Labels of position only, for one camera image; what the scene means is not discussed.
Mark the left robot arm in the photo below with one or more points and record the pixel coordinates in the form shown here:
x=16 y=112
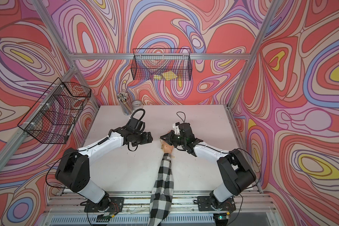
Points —
x=74 y=167

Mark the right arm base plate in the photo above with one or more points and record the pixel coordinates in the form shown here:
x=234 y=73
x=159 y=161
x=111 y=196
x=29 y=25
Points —
x=208 y=203

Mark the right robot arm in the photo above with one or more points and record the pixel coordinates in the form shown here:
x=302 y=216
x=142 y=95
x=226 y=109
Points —
x=235 y=170

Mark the mannequin hand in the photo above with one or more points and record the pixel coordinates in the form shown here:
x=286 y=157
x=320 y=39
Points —
x=166 y=148

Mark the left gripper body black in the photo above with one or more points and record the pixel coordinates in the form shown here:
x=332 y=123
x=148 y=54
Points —
x=137 y=139

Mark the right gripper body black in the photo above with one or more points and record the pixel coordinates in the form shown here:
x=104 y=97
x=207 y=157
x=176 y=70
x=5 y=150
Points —
x=179 y=140

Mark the aluminium frame rail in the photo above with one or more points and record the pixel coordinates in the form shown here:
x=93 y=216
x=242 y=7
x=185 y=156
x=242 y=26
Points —
x=126 y=56

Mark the cup of pencils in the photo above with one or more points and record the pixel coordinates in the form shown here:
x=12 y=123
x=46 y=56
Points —
x=125 y=103

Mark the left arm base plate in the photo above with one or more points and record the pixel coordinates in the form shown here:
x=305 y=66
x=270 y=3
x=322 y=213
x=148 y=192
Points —
x=107 y=204

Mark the black wire basket back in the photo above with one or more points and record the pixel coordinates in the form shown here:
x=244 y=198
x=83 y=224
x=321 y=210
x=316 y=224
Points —
x=143 y=68

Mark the black wire basket left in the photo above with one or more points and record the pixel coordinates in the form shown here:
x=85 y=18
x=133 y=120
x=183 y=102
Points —
x=52 y=118

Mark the yellow sticky notes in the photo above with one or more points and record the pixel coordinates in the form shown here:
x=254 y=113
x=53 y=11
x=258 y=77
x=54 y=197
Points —
x=168 y=75

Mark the black wire basket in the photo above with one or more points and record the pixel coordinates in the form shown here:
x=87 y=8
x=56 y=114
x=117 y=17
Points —
x=143 y=68
x=52 y=118

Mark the plaid sleeve mannequin forearm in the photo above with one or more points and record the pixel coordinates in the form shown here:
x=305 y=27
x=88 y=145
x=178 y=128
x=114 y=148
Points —
x=162 y=193

